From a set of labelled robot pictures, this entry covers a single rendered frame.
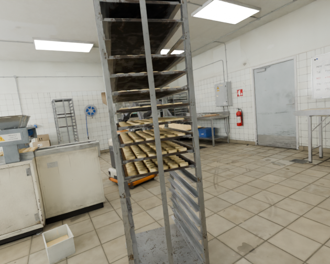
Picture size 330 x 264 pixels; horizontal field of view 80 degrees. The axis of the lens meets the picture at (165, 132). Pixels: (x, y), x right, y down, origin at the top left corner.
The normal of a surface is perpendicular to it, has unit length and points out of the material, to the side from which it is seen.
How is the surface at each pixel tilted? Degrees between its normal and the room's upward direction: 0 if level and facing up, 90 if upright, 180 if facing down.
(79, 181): 90
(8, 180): 90
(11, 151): 90
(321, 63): 90
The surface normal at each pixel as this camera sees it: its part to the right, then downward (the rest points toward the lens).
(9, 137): 0.46, 0.05
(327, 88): -0.86, 0.15
